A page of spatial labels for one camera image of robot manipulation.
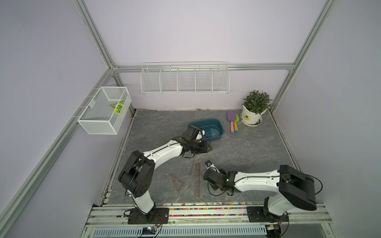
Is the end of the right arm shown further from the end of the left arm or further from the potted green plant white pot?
the potted green plant white pot

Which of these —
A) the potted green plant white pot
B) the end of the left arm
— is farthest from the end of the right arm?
the potted green plant white pot

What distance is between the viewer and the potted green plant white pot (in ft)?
3.30
